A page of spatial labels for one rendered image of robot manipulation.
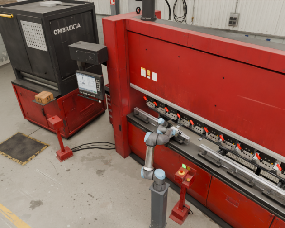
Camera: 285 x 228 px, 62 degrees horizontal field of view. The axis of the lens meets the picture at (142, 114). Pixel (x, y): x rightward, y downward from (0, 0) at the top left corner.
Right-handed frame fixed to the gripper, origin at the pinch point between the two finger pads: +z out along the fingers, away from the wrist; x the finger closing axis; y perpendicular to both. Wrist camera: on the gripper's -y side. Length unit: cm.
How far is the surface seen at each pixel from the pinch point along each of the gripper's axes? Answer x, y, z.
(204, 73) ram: -35, 64, -67
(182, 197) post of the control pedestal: -51, -62, 27
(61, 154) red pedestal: 161, -130, 6
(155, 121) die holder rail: 34.5, 1.0, 8.7
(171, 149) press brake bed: -8.5, -20.1, 14.8
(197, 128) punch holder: -37.2, 18.0, -13.7
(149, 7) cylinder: 55, 105, -99
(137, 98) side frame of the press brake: 86, 19, 7
